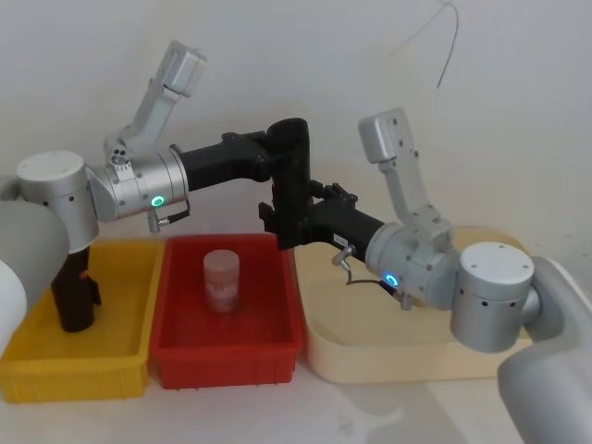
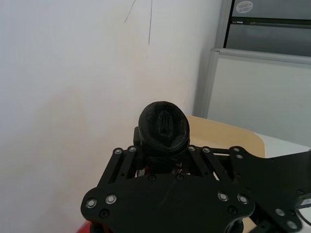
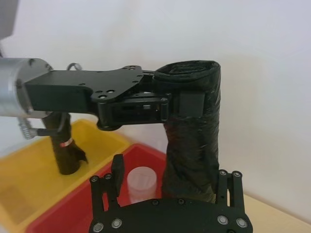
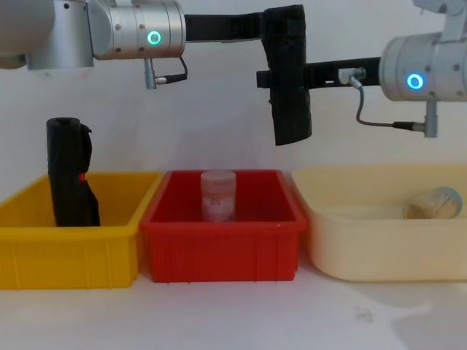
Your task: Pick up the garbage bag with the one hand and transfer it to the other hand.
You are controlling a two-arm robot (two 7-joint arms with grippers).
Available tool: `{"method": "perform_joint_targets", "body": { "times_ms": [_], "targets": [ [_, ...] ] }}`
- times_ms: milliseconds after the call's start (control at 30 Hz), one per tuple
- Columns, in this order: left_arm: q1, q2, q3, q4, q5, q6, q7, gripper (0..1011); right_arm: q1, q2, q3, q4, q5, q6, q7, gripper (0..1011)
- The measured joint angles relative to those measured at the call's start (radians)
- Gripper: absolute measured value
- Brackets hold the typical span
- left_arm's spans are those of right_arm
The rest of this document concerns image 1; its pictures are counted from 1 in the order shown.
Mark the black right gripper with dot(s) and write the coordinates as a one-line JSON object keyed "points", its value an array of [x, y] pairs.
{"points": [[342, 224]]}

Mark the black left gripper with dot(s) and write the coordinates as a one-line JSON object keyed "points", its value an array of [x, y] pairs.
{"points": [[217, 162]]}

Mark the grey silver left robot arm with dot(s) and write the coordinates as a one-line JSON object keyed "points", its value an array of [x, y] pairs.
{"points": [[55, 185]]}

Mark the grey silver right robot arm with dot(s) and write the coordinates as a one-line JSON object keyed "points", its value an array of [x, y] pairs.
{"points": [[490, 296]]}

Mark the clear jar with red label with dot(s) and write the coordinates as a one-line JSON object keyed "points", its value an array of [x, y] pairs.
{"points": [[222, 282]]}

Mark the red plastic bin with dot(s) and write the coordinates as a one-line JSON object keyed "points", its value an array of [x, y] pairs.
{"points": [[268, 319]]}

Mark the cream plastic tray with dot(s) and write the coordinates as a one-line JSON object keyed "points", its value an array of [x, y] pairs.
{"points": [[370, 351]]}

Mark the yellow plastic bin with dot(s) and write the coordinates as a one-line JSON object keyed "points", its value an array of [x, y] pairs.
{"points": [[115, 333]]}

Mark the dark brown bottle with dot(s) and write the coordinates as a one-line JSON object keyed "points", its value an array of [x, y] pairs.
{"points": [[74, 300]]}

